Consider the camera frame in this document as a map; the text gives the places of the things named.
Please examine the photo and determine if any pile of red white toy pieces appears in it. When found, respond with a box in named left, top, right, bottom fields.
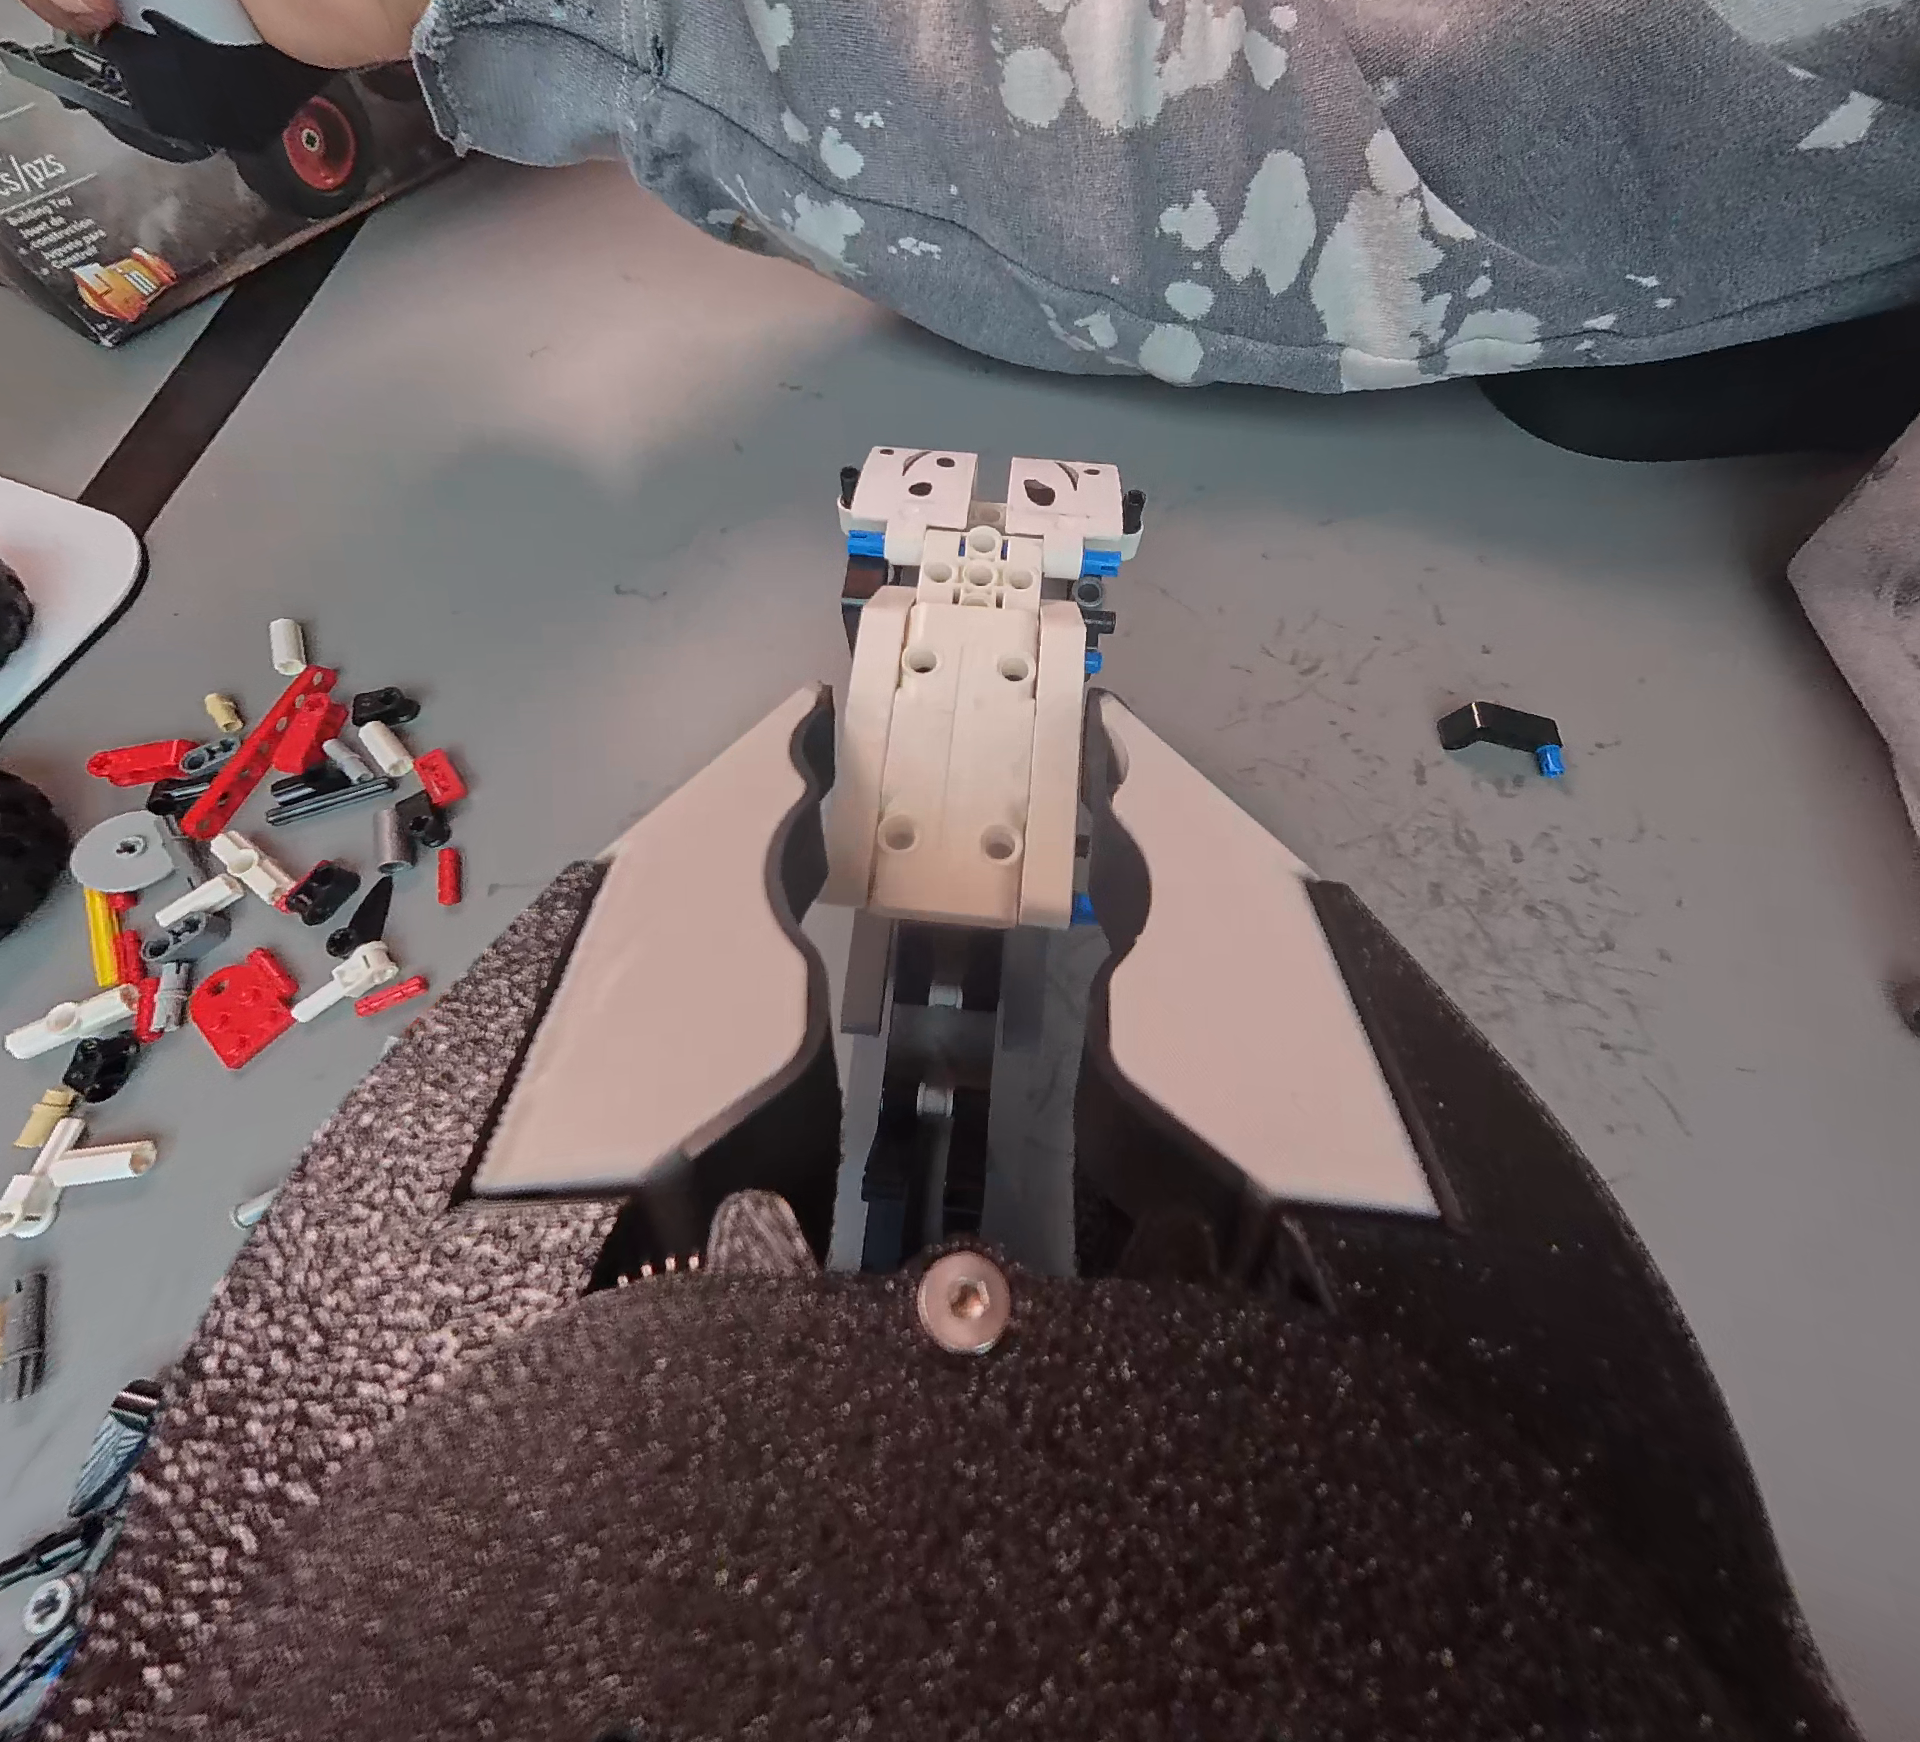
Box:
left=0, top=617, right=469, bottom=1240

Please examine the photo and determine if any white toy truck model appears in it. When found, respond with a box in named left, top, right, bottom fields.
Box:
left=825, top=442, right=1154, bottom=1278

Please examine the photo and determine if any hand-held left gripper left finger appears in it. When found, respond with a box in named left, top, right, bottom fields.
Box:
left=468, top=681, right=843, bottom=1204

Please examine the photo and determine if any person's right forearm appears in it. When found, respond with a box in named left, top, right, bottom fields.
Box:
left=376, top=0, right=1920, bottom=398

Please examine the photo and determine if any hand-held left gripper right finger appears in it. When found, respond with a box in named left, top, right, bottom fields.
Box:
left=1079, top=692, right=1445, bottom=1222

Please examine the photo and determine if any black bent toy beam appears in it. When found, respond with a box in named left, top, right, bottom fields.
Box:
left=1434, top=697, right=1573, bottom=779

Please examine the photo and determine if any pile of blue black toy pieces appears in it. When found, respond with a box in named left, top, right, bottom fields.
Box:
left=0, top=1269, right=166, bottom=1693

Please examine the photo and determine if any toy set cardboard box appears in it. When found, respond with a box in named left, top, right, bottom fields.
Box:
left=0, top=33, right=469, bottom=352

